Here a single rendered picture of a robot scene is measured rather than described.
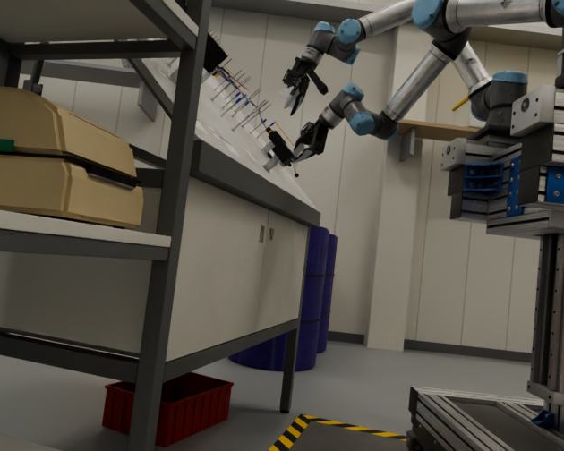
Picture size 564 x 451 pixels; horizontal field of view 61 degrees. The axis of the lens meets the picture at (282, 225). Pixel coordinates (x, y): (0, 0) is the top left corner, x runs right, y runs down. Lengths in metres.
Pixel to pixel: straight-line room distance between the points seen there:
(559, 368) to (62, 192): 1.34
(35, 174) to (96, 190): 0.08
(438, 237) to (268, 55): 2.22
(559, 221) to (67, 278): 1.20
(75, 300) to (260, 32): 3.77
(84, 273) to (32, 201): 0.39
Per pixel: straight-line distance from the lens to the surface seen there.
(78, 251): 0.70
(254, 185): 1.29
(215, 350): 1.28
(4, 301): 1.26
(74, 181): 0.73
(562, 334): 1.57
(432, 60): 1.71
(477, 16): 1.52
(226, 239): 1.24
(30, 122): 0.79
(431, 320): 4.44
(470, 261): 4.53
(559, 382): 1.58
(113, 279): 1.07
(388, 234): 4.12
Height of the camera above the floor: 0.64
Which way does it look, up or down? 4 degrees up
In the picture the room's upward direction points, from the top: 6 degrees clockwise
